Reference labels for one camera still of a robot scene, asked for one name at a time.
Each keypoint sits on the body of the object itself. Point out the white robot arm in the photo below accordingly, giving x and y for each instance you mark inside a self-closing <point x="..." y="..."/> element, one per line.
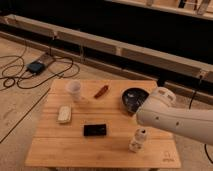
<point x="157" y="111"/>

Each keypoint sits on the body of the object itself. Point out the small white bottle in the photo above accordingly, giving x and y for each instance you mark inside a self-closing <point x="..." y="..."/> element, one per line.
<point x="138" y="139"/>

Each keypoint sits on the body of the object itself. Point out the red brown sausage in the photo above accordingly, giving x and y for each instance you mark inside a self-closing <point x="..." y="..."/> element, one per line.
<point x="101" y="92"/>

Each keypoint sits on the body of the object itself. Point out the dark bowl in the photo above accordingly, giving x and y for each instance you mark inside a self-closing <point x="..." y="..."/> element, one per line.
<point x="133" y="98"/>

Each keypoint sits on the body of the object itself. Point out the clear plastic cup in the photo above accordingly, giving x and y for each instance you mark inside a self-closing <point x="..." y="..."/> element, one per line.
<point x="74" y="89"/>

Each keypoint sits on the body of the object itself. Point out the wooden table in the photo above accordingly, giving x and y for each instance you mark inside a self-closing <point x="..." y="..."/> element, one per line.
<point x="64" y="144"/>

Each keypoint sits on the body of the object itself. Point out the black rectangular box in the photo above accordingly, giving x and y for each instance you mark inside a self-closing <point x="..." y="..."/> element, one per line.
<point x="95" y="130"/>

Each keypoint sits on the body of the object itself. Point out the beige sponge block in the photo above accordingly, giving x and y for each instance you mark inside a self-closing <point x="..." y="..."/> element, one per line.
<point x="64" y="115"/>

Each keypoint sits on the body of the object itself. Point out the blue power adapter box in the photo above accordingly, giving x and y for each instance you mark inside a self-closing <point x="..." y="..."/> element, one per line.
<point x="36" y="67"/>

